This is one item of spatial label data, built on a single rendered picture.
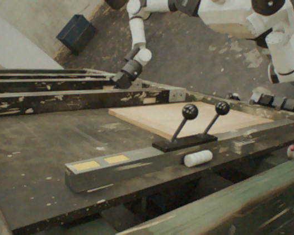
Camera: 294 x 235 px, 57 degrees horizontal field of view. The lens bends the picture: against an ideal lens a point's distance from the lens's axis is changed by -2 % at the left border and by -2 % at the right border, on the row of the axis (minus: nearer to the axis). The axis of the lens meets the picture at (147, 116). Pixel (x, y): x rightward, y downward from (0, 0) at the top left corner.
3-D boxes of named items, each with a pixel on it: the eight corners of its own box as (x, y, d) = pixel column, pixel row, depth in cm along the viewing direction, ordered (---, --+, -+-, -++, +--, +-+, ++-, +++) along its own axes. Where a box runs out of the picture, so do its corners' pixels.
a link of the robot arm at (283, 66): (259, 53, 88) (274, 93, 99) (293, 46, 81) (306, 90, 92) (263, 33, 93) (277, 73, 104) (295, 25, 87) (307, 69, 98)
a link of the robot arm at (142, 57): (136, 78, 144) (149, 62, 147) (141, 72, 134) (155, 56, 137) (120, 63, 143) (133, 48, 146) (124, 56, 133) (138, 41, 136)
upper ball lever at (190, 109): (178, 150, 69) (205, 111, 61) (167, 153, 66) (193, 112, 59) (169, 139, 71) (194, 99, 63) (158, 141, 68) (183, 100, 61)
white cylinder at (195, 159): (191, 169, 66) (212, 162, 71) (192, 157, 65) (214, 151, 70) (182, 164, 68) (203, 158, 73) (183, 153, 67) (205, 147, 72)
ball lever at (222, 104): (209, 143, 76) (236, 107, 68) (200, 145, 74) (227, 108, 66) (200, 133, 78) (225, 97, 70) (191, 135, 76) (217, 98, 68)
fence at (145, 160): (296, 130, 110) (298, 121, 109) (75, 193, 51) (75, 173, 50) (284, 127, 114) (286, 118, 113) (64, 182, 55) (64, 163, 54)
